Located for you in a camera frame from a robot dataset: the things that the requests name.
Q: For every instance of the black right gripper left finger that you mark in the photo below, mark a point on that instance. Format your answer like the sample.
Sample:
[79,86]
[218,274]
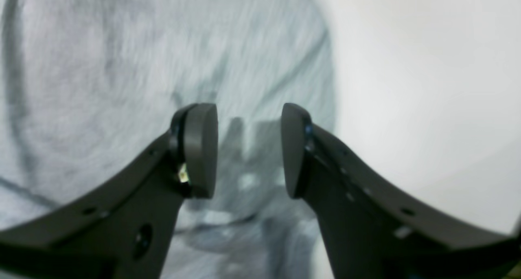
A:
[122,229]

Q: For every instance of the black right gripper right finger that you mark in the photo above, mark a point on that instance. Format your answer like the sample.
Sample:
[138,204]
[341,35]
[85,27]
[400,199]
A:
[373,230]

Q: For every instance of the grey T-shirt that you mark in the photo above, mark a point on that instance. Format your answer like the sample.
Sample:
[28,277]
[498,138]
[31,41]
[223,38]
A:
[87,84]

